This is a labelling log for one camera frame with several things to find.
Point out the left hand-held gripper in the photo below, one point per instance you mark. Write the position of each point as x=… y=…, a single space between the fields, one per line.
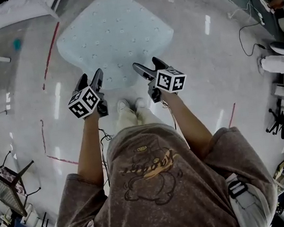
x=84 y=103

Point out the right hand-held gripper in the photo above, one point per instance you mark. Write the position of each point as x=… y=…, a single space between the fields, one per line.
x=170 y=81

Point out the pale floral fabric sheet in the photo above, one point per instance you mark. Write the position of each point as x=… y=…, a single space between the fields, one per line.
x=114 y=34

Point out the person's right forearm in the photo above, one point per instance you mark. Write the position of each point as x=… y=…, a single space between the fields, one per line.
x=190 y=127

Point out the person's left forearm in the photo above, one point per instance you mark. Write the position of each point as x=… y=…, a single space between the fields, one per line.
x=89 y=147

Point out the person's right white shoe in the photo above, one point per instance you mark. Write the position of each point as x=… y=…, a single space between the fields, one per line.
x=140 y=102

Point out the person's white shoe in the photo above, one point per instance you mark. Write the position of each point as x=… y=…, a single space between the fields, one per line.
x=140 y=102
x=123 y=105

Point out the person's left white shoe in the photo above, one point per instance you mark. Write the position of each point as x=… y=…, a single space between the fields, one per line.
x=123 y=105

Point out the red floor tape line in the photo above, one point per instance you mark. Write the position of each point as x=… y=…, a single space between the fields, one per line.
x=43 y=138
x=50 y=48
x=232 y=114

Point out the person's beige trousers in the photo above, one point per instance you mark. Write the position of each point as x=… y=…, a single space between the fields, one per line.
x=135 y=120

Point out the teal object on floor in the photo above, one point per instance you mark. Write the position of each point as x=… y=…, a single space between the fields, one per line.
x=16 y=44

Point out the white metal shelving rack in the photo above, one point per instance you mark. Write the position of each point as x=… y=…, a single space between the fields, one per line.
x=16 y=12

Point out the white power strip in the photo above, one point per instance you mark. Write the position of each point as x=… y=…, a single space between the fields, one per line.
x=260 y=17

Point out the pink patterned cushion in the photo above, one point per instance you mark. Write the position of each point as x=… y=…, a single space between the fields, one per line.
x=11 y=178

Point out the person's brown printed t-shirt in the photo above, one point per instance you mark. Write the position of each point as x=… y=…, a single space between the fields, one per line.
x=162 y=197

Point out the oval white seat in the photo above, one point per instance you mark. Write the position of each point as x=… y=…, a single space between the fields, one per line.
x=282 y=46

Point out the black mesh metal chair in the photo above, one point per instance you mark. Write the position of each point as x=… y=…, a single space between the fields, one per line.
x=7 y=188

